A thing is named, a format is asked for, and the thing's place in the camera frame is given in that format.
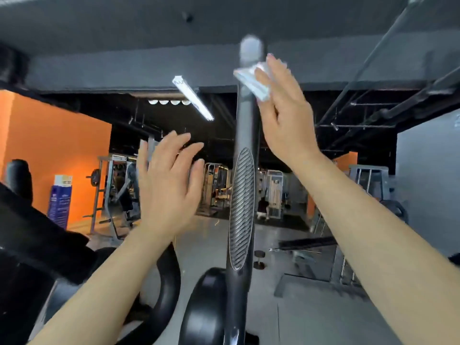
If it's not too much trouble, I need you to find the person's right hand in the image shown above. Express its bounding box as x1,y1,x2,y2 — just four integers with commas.
255,54,322,170

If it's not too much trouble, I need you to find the person's left hand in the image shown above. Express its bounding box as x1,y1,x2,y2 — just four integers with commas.
137,130,206,242

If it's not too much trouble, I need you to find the white wet wipe sheet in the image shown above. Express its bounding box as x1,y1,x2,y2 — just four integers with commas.
233,61,273,103

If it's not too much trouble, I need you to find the black elliptical machine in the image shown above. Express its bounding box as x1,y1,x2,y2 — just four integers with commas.
0,35,268,345

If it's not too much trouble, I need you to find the person's right forearm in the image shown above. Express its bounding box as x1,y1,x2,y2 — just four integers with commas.
295,150,460,345

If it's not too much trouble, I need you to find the person's left forearm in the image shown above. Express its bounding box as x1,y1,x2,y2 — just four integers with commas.
29,226,177,345

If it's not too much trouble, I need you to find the white gym machine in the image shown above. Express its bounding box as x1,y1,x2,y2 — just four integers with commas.
262,169,286,220

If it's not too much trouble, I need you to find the weight bench rack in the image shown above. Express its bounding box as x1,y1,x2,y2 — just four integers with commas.
273,165,411,299

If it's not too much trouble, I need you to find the long ceiling tube light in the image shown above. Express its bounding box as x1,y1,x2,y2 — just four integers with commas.
172,75,215,122

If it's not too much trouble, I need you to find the blue banner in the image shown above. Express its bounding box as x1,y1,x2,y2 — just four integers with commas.
47,174,73,229

